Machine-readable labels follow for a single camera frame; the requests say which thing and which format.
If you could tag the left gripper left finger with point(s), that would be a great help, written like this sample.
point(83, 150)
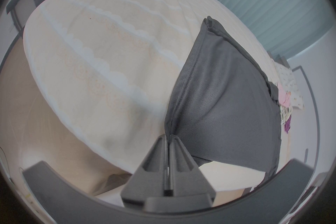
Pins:
point(151, 173)

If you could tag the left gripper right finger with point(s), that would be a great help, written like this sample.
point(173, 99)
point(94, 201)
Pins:
point(189, 175)

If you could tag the black T-shirt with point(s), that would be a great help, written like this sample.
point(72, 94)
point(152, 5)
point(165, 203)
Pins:
point(225, 102)

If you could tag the bed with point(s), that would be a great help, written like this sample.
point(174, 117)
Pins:
point(105, 73)

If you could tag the purple garment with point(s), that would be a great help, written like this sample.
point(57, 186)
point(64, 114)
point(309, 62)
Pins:
point(287, 124)

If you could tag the pink garment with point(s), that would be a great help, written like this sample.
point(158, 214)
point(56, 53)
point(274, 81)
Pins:
point(284, 95)

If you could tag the white printed pillow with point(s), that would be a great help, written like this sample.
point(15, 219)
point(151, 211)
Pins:
point(291, 83)

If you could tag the grey bedside table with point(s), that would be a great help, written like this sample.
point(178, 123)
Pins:
point(281, 60)

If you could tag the blue-green curtain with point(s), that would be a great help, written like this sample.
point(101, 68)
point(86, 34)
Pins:
point(283, 7)

